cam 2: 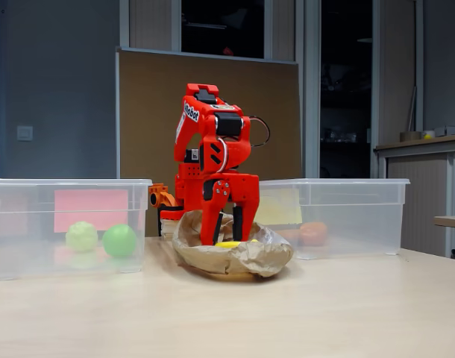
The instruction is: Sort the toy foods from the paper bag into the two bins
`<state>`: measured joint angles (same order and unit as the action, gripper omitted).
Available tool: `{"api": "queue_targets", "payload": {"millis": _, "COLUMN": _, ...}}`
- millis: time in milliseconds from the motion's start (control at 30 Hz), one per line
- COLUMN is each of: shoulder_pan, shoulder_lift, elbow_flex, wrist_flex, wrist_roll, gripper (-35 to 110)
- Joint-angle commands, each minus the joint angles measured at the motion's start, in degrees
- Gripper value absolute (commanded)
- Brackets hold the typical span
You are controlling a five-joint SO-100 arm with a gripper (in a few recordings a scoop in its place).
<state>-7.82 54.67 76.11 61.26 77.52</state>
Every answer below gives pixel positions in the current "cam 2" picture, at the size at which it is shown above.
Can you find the yellow toy bananas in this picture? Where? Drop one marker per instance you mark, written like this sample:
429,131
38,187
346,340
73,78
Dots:
227,245

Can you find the orange toy waffle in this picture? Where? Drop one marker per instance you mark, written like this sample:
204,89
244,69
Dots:
287,235

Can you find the brown toy doughnut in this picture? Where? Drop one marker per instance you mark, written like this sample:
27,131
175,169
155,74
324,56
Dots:
314,233

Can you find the green toy apple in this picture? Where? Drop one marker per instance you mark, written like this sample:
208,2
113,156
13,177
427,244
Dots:
119,240

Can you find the light green toy grapes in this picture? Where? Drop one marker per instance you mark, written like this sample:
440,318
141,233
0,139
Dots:
81,236

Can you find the red robot arm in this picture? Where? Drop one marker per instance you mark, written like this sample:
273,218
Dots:
197,134

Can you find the yellow sticky note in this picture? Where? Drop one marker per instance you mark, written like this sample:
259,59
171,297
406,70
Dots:
279,207

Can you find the clear plastic bin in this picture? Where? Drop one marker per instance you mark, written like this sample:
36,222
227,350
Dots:
354,209
26,246

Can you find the pink sticky note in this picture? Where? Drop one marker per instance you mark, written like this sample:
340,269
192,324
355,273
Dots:
89,207

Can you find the crumpled brown paper bag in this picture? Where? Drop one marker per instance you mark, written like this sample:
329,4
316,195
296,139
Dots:
220,261

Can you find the wooden base block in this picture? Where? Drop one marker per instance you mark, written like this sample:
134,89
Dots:
168,228

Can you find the orange table clamp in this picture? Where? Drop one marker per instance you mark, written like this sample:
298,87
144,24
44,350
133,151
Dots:
158,195

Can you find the brown cork board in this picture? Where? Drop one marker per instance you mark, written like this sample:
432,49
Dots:
149,112

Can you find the grey cabinet with wooden top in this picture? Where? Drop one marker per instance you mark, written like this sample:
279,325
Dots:
417,194

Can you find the wooden side table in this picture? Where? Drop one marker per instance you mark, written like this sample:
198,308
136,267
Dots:
451,222

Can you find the white light switch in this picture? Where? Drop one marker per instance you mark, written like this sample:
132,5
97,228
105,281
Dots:
25,133

